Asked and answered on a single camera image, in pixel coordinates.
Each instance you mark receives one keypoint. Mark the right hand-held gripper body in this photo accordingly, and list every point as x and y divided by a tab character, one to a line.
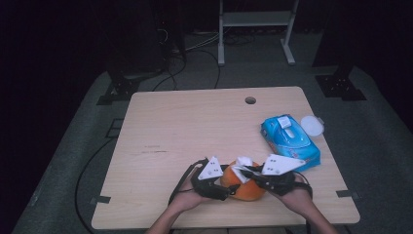
279	164

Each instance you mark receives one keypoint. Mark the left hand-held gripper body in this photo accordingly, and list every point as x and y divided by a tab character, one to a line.
209	170

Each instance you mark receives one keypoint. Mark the white wet wipe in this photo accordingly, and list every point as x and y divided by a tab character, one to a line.
242	162

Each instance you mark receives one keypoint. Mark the orange plush toy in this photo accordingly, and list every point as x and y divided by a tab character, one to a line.
248	191

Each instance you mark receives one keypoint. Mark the blue wet wipes pack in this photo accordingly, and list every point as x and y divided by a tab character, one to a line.
292	139

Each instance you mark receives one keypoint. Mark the person's left hand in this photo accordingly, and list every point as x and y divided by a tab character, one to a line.
186	200

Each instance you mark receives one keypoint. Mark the person's right hand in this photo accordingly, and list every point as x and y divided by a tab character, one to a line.
302	203

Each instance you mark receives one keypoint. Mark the round white plastic lid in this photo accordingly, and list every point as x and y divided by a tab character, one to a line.
311	125

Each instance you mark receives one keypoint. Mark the black tape strip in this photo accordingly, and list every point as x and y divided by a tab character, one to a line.
100	199
347	194

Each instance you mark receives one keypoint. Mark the black stand base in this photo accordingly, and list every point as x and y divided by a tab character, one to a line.
341	87
123	87

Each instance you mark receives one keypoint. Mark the black tape rectangle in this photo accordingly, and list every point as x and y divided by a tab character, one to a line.
115	128

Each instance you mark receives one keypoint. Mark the dark equipment cabinet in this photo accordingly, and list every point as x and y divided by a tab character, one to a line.
136	35

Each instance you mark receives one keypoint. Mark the white metal table frame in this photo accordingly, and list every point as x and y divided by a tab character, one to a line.
256	19

